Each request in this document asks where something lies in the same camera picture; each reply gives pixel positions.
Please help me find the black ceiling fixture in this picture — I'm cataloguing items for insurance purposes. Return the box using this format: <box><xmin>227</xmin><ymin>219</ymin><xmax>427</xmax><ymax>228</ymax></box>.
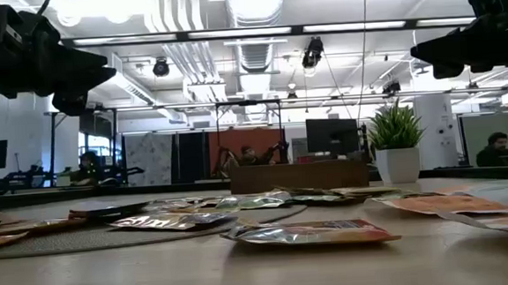
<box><xmin>381</xmin><ymin>79</ymin><xmax>403</xmax><ymax>96</ymax></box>

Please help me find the round grey table mat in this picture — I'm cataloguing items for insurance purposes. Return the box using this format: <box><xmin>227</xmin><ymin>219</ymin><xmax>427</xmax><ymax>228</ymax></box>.
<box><xmin>0</xmin><ymin>202</ymin><xmax>310</xmax><ymax>260</ymax></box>

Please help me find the black ceiling spotlight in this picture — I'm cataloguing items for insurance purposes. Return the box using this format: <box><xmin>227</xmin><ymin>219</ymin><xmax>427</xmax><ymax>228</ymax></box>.
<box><xmin>151</xmin><ymin>55</ymin><xmax>171</xmax><ymax>78</ymax></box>

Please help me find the brown wooden organizer box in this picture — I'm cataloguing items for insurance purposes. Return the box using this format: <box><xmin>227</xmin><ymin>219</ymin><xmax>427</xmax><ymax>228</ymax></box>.
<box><xmin>228</xmin><ymin>158</ymin><xmax>371</xmax><ymax>196</ymax></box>

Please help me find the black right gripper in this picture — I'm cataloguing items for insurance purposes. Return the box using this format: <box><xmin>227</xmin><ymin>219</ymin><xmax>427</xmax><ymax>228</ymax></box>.
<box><xmin>407</xmin><ymin>0</ymin><xmax>508</xmax><ymax>80</ymax></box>

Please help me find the thin hanging cable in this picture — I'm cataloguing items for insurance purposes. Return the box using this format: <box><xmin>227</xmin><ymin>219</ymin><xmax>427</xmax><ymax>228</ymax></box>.
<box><xmin>348</xmin><ymin>0</ymin><xmax>377</xmax><ymax>126</ymax></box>

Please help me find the pale partition panel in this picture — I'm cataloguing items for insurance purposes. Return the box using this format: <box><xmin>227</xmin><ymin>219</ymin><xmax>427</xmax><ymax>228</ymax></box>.
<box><xmin>459</xmin><ymin>112</ymin><xmax>508</xmax><ymax>169</ymax></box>

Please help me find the black hanging camera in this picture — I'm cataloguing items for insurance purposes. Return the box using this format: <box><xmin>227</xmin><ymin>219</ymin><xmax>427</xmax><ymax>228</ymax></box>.
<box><xmin>299</xmin><ymin>35</ymin><xmax>326</xmax><ymax>70</ymax></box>

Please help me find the white round pillar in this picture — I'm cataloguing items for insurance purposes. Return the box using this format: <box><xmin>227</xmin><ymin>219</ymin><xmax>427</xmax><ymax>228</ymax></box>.
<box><xmin>412</xmin><ymin>93</ymin><xmax>459</xmax><ymax>171</ymax></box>

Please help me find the orange partition panel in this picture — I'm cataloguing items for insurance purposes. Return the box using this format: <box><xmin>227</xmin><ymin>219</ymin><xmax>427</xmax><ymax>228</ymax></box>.
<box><xmin>207</xmin><ymin>125</ymin><xmax>288</xmax><ymax>173</ymax></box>

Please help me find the green plant white pot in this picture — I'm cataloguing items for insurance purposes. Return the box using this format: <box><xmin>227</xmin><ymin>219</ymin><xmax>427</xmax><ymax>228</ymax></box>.
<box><xmin>364</xmin><ymin>96</ymin><xmax>430</xmax><ymax>187</ymax></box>

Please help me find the black computer monitor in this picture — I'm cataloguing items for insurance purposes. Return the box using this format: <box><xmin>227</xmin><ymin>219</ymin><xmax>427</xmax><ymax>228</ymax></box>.
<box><xmin>304</xmin><ymin>115</ymin><xmax>362</xmax><ymax>158</ymax></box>

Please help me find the person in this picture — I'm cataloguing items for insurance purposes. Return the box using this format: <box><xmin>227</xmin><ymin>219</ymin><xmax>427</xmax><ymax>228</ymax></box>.
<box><xmin>235</xmin><ymin>144</ymin><xmax>266</xmax><ymax>169</ymax></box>
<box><xmin>67</xmin><ymin>149</ymin><xmax>108</xmax><ymax>188</ymax></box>
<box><xmin>474</xmin><ymin>131</ymin><xmax>508</xmax><ymax>169</ymax></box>

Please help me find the grey patterned partition panel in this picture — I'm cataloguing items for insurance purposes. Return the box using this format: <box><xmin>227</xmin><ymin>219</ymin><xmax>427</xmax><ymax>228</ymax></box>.
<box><xmin>123</xmin><ymin>131</ymin><xmax>176</xmax><ymax>188</ymax></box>

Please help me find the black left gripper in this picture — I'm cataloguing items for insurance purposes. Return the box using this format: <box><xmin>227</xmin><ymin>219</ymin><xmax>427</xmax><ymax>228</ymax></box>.
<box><xmin>0</xmin><ymin>0</ymin><xmax>120</xmax><ymax>122</ymax></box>

